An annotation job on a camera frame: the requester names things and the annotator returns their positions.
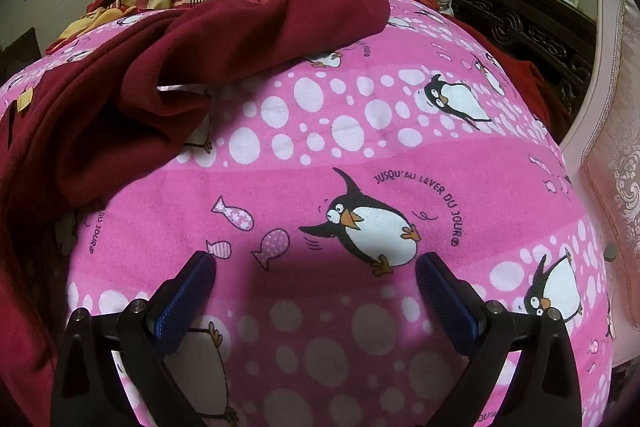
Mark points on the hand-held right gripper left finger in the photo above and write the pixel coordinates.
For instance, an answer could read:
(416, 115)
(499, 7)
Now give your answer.
(182, 302)

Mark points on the dark red sweater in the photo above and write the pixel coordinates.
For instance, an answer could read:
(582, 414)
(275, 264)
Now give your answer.
(150, 72)

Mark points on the pink penguin print blanket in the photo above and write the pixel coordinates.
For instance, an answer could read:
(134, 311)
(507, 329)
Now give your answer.
(340, 157)

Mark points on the black cabinet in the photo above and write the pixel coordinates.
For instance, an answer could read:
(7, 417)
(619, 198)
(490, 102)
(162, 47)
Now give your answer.
(20, 54)

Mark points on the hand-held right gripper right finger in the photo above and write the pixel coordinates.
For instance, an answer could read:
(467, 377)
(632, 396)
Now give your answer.
(447, 302)

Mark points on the pink upholstered chair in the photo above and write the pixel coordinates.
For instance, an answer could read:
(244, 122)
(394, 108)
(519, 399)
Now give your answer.
(612, 157)

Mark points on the dark carved wooden headboard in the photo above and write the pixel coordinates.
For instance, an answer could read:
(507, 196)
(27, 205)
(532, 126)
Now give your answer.
(530, 22)

